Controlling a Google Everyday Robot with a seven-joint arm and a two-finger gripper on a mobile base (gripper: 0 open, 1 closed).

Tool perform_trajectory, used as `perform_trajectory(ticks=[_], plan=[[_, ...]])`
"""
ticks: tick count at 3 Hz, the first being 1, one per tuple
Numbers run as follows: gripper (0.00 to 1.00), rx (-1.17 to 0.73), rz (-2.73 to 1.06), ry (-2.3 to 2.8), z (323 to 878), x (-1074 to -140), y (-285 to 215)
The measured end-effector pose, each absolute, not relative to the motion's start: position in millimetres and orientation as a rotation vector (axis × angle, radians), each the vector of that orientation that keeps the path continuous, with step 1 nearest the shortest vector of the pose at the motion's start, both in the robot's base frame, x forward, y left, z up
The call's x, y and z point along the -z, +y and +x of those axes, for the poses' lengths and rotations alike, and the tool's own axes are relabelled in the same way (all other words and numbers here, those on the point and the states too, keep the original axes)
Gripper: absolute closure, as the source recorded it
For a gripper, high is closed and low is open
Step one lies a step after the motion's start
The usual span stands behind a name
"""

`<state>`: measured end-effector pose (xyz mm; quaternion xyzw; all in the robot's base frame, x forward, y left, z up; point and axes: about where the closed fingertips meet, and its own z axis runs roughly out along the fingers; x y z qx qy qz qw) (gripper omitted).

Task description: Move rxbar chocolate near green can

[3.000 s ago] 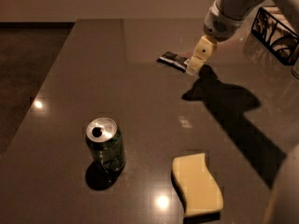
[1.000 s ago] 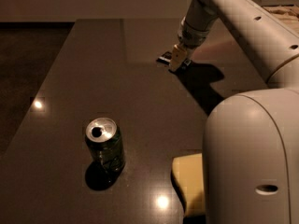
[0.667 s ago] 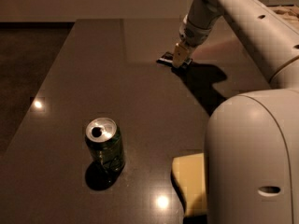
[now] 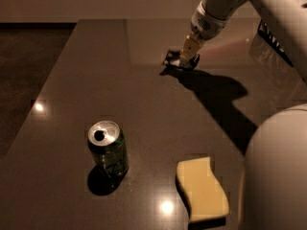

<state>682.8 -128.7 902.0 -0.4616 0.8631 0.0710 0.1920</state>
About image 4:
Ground black wire basket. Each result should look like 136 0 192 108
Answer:
257 20 293 67

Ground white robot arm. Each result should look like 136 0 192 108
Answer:
180 0 307 230

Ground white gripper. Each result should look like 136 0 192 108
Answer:
180 2 229 69

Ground green soda can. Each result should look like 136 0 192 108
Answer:
87 121 129 178

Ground black rxbar chocolate bar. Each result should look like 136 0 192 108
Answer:
163 50 195 71

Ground yellow sponge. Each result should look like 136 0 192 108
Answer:
176 157 229 223

